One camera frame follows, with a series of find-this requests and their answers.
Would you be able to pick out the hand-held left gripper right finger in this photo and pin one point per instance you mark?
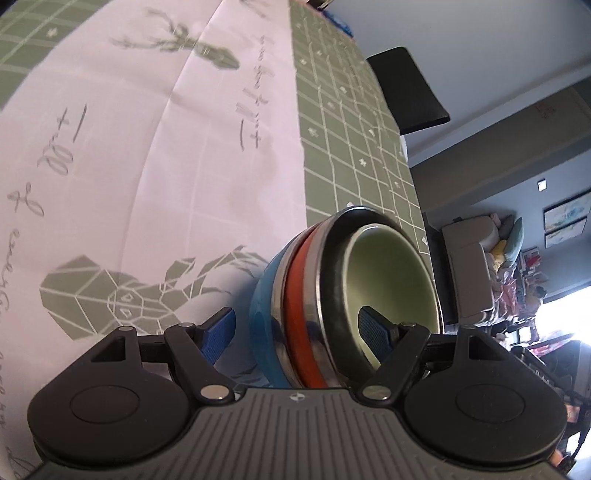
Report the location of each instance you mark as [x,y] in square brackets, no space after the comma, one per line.
[376,332]

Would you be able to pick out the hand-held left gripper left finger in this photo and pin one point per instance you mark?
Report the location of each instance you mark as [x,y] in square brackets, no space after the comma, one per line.
[220,334]

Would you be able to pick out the blue steel-lined bowl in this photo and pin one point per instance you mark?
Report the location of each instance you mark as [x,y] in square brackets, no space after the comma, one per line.
[265,318]

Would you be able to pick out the grey sofa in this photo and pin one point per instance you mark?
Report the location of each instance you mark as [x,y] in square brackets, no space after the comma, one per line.
[466,272]

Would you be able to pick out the yellow cushion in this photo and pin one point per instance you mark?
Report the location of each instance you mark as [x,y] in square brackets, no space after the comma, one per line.
[497,254]

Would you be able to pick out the teal cushion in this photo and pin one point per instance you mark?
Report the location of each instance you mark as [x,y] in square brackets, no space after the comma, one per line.
[514,242]

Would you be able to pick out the white deer-print table runner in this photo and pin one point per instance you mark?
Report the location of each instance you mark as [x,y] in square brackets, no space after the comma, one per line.
[138,161]

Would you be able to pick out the white deer-print tablecloth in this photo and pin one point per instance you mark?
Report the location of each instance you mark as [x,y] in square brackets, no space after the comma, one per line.
[341,138]

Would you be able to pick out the black chair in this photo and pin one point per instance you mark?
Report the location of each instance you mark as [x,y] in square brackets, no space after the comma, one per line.
[408,92]

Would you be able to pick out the framed wall picture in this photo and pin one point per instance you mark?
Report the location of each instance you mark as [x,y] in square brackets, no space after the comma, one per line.
[568,210]
[565,233]

